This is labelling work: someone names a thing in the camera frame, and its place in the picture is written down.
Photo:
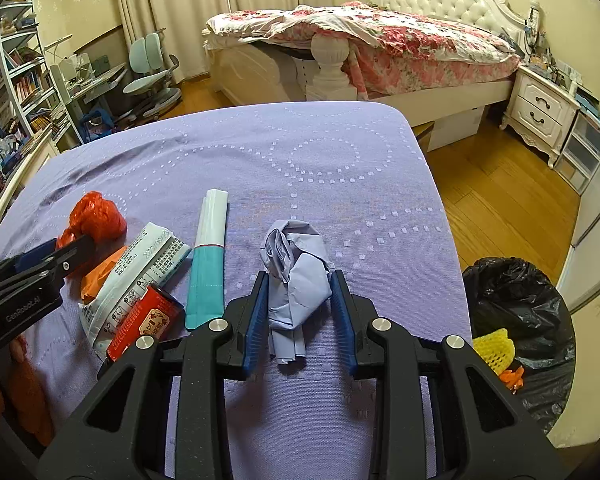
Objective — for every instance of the black-lined trash bin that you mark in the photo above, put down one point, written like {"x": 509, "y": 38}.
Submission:
{"x": 520, "y": 300}

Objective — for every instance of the white study desk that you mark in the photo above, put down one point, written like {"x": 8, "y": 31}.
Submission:
{"x": 97, "y": 82}

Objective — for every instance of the blue-grey glove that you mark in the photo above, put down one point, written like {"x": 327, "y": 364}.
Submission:
{"x": 300, "y": 280}

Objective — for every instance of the stack of books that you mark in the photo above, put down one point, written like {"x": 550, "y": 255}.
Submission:
{"x": 587, "y": 105}

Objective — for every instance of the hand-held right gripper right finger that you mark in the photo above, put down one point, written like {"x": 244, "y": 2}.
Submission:
{"x": 342, "y": 320}

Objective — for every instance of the red plastic bag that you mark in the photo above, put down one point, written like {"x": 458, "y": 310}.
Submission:
{"x": 100, "y": 217}

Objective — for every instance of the plastic drawer unit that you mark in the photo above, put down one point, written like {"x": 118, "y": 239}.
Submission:
{"x": 580, "y": 150}

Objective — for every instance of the white bookshelf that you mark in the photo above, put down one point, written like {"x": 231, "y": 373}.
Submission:
{"x": 25, "y": 85}

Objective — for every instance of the white printed packet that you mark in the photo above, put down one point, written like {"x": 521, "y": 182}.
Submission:
{"x": 135, "y": 270}

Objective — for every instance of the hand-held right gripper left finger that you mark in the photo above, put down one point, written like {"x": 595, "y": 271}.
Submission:
{"x": 257, "y": 320}

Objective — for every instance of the white teal packet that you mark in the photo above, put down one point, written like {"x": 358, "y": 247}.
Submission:
{"x": 205, "y": 280}

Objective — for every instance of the cream wardrobe door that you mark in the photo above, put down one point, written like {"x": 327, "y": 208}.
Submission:
{"x": 595, "y": 240}

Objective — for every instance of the person's left forearm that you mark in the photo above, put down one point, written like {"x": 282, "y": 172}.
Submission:
{"x": 27, "y": 395}

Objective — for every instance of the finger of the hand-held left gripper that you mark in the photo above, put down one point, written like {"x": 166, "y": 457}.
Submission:
{"x": 35, "y": 259}
{"x": 75, "y": 252}

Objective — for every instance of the white storage box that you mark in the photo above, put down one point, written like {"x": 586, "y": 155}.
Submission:
{"x": 455, "y": 127}

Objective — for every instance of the pink floral blanket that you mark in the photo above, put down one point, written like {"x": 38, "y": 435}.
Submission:
{"x": 405, "y": 40}

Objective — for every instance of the brown cardboard box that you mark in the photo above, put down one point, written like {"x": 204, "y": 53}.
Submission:
{"x": 422, "y": 134}

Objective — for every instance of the yellow foam net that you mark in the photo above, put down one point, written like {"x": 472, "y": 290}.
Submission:
{"x": 495, "y": 350}

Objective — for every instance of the small red can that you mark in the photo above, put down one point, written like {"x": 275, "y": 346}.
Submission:
{"x": 140, "y": 325}

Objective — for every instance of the cluster of small bottles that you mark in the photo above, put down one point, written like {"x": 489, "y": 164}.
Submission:
{"x": 542, "y": 50}

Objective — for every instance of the orange plastic bag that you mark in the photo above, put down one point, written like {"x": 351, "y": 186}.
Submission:
{"x": 102, "y": 275}

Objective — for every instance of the white nightstand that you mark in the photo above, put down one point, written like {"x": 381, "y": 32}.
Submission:
{"x": 540, "y": 105}

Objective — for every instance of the blue school bag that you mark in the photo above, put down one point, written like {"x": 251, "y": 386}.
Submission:
{"x": 97, "y": 125}

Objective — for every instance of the purple dotted tablecloth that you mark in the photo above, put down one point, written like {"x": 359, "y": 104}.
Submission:
{"x": 330, "y": 170}

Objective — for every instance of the pale green office chair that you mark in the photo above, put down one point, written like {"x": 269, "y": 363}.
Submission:
{"x": 147, "y": 52}

